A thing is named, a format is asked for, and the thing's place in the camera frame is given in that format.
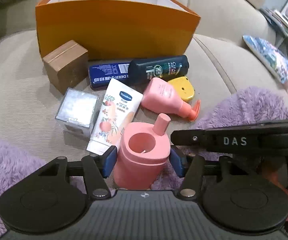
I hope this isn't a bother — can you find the clear plastic cube box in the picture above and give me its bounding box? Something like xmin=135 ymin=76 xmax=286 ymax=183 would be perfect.
xmin=55 ymin=88 xmax=98 ymax=139

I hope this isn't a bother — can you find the brown cardboard box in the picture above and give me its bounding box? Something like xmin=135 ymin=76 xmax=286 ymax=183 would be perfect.
xmin=43 ymin=40 xmax=88 ymax=94

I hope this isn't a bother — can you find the pink cup with spout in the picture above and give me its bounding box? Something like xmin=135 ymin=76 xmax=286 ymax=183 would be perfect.
xmin=114 ymin=113 xmax=171 ymax=190

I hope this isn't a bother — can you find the purple fluffy blanket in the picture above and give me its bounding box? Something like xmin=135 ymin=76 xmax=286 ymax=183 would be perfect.
xmin=0 ymin=87 xmax=288 ymax=236

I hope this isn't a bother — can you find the yellow tape measure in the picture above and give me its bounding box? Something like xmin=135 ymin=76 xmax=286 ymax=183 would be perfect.
xmin=168 ymin=76 xmax=195 ymax=102

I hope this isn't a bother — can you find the white Vaseline tube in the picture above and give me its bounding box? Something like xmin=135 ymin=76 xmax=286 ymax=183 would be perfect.
xmin=87 ymin=79 xmax=143 ymax=155

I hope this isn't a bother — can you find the orange paper bag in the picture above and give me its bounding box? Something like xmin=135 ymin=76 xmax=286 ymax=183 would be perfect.
xmin=35 ymin=0 xmax=200 ymax=60

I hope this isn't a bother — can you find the dark green shampoo bottle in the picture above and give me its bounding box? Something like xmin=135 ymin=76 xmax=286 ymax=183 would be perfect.
xmin=128 ymin=55 xmax=189 ymax=85

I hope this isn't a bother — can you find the floral patterned cushion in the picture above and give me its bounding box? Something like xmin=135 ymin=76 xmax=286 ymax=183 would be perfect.
xmin=242 ymin=35 xmax=288 ymax=84

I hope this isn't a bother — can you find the blue tin case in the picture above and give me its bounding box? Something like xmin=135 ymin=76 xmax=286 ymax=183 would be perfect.
xmin=88 ymin=62 xmax=129 ymax=89

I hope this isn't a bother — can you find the pink pump bottle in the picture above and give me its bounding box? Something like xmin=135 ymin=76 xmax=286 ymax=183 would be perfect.
xmin=141 ymin=77 xmax=201 ymax=121

